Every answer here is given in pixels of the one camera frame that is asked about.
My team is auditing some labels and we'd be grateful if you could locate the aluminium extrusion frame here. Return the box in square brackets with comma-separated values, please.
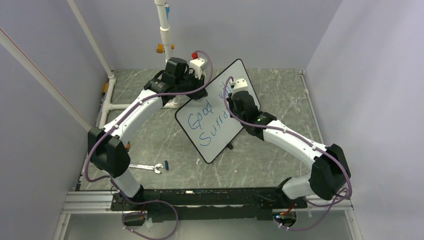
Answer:
[52, 191, 113, 240]

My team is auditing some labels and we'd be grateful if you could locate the yellow pipe clamp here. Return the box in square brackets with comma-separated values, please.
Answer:
[154, 44, 166, 54]

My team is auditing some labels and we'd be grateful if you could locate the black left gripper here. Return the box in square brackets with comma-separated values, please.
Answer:
[175, 70, 208, 101]

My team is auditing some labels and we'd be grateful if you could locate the white whiteboard black frame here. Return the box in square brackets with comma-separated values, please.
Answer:
[175, 58, 261, 164]

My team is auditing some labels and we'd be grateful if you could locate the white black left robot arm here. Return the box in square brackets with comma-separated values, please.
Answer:
[87, 57, 212, 210]

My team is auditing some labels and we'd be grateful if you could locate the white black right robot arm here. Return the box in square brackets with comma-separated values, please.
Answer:
[225, 90, 351, 208]

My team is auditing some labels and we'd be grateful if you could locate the silver wrench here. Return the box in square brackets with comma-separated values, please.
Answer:
[129, 163, 164, 174]

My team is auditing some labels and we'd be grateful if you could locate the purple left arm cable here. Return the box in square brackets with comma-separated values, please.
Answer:
[83, 50, 214, 240]

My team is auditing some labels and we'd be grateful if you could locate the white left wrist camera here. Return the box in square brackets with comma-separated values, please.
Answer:
[188, 57, 210, 79]

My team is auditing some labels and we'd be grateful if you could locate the blue marker cap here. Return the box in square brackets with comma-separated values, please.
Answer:
[164, 160, 169, 171]

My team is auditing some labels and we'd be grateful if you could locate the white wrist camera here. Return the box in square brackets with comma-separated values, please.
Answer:
[229, 77, 249, 94]
[188, 57, 210, 79]

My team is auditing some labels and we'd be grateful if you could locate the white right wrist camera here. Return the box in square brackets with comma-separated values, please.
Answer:
[229, 77, 249, 94]

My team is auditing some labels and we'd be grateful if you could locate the white PVC pipe frame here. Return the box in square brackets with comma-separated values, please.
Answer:
[0, 0, 172, 131]

